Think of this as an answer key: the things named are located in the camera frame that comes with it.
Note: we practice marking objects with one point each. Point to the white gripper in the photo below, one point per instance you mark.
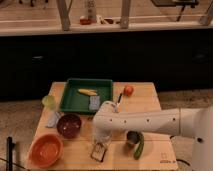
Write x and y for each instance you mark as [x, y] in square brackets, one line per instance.
[102, 136]

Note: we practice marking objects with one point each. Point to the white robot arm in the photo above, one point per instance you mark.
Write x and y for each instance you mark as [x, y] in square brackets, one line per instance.
[196, 123]

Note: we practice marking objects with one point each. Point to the small metal cup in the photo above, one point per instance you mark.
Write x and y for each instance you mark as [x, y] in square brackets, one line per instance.
[132, 138]

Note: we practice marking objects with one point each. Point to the dark red bowl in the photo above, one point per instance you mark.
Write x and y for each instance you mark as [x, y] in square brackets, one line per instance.
[69, 126]

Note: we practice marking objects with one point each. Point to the grey sponge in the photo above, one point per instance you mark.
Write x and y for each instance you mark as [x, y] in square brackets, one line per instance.
[94, 103]

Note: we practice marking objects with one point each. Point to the green cucumber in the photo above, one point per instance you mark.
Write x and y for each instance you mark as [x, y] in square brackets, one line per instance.
[139, 150]

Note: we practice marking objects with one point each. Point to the red tomato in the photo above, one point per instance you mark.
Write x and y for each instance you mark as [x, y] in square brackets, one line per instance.
[128, 90]

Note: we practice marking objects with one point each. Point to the crumpled grey cloth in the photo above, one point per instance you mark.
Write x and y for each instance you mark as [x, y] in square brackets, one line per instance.
[53, 120]

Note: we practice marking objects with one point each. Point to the orange bowl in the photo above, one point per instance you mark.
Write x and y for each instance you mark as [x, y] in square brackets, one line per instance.
[46, 150]

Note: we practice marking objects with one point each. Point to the light green cup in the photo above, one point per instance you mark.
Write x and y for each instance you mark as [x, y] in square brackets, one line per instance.
[49, 102]

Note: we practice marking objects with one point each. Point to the black pole stand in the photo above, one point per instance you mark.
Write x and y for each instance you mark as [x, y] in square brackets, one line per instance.
[9, 154]

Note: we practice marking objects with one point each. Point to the red object on shelf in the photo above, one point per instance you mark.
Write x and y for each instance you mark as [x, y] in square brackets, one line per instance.
[85, 21]

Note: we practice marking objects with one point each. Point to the black handled knife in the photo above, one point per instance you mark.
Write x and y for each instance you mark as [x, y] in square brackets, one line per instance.
[118, 102]

